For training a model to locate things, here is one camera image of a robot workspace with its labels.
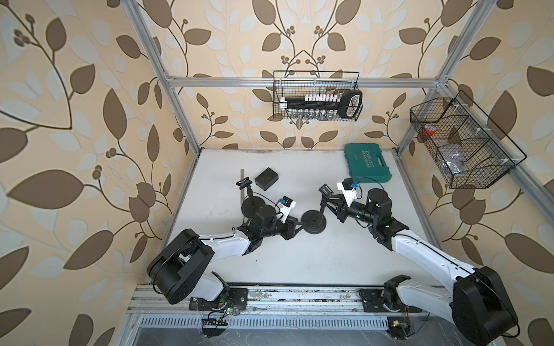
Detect right wire basket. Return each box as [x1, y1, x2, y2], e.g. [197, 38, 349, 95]
[410, 90, 527, 189]

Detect aluminium frame rail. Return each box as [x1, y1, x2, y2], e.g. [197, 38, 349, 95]
[126, 285, 486, 317]

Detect socket set rack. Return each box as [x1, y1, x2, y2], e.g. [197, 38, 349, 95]
[276, 90, 363, 121]

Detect black mic stand rod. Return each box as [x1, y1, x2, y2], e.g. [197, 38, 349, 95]
[236, 177, 255, 206]

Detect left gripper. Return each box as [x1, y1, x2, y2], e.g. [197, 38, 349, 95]
[259, 214, 305, 241]

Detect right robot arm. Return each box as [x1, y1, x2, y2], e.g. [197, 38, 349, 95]
[319, 184, 519, 345]

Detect red item in basket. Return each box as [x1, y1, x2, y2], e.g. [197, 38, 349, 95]
[421, 123, 437, 138]

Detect small black box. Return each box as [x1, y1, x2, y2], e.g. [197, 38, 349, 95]
[255, 167, 278, 191]

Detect wire basket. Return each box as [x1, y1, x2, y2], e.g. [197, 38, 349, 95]
[272, 70, 363, 122]
[410, 90, 527, 189]

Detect green tool case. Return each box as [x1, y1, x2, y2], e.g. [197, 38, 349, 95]
[344, 144, 392, 183]

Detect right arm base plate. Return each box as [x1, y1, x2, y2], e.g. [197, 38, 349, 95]
[358, 288, 422, 313]

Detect back wire basket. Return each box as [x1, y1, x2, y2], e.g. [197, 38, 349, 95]
[272, 70, 363, 122]

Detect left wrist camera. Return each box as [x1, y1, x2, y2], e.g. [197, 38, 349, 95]
[277, 196, 296, 223]

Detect plastic bag in basket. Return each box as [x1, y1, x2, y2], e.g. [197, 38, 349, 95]
[439, 144, 466, 174]

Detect black round base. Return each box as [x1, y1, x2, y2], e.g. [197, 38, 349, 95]
[301, 210, 327, 234]
[241, 195, 265, 219]

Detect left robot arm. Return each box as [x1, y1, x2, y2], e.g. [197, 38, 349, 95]
[147, 205, 304, 311]

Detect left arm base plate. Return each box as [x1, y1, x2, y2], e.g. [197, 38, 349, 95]
[188, 272, 248, 315]

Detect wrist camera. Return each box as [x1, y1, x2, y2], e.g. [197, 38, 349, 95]
[277, 196, 296, 223]
[337, 178, 358, 207]

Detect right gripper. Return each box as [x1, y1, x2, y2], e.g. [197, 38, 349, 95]
[322, 193, 378, 227]

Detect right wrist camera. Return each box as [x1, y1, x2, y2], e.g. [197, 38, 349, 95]
[337, 178, 358, 207]

